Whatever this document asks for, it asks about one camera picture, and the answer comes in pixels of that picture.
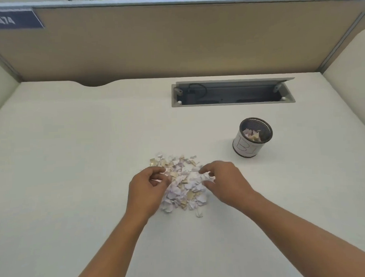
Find person's left hand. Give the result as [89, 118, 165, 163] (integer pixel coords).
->
[125, 166, 174, 225]

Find person's right hand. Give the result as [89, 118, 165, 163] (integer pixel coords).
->
[198, 159, 260, 212]

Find person's left forearm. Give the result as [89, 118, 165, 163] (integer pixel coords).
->
[68, 210, 151, 277]

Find person's right forearm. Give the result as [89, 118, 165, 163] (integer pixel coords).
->
[242, 187, 365, 277]

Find pile of torn paper scraps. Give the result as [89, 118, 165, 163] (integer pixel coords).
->
[148, 152, 217, 220]

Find black mesh cup white label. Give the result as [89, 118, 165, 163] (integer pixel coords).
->
[231, 117, 274, 158]

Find paper scraps in cup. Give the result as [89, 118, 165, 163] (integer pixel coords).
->
[242, 128, 262, 142]

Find beige desk partition panel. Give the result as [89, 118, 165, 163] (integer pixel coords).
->
[0, 0, 365, 90]

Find cream side partition panel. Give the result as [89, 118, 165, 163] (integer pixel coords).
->
[0, 53, 21, 120]
[321, 28, 365, 135]

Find blue number sign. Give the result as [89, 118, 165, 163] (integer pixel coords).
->
[0, 8, 45, 31]

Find grey desk cable tray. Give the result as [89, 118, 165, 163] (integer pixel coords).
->
[171, 77, 296, 108]

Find black cable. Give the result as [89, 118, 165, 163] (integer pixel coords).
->
[188, 83, 207, 99]

